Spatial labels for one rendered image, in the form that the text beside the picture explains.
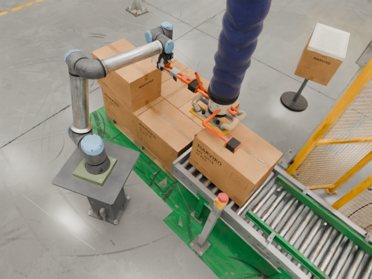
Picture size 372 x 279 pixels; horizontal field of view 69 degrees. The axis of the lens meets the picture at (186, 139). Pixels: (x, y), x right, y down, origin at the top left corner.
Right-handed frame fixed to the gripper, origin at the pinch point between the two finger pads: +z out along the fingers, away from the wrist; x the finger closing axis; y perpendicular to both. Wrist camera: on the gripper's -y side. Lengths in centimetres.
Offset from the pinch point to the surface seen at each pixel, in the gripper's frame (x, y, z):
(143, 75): 1.0, -26.0, 27.2
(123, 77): -15.3, -35.8, 27.2
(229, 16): -9, 56, -69
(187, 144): -4, 40, 67
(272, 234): -26, 146, 57
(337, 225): 21, 181, 60
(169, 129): -3, 15, 67
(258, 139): 17, 94, 27
